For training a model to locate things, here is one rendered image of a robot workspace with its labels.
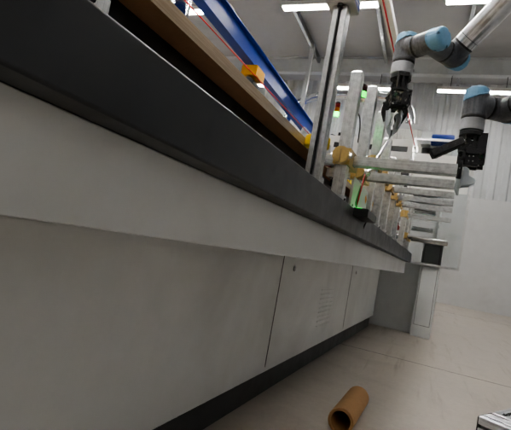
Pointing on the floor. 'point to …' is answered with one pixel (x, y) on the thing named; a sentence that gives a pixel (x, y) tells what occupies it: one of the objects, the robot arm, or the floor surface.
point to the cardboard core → (348, 409)
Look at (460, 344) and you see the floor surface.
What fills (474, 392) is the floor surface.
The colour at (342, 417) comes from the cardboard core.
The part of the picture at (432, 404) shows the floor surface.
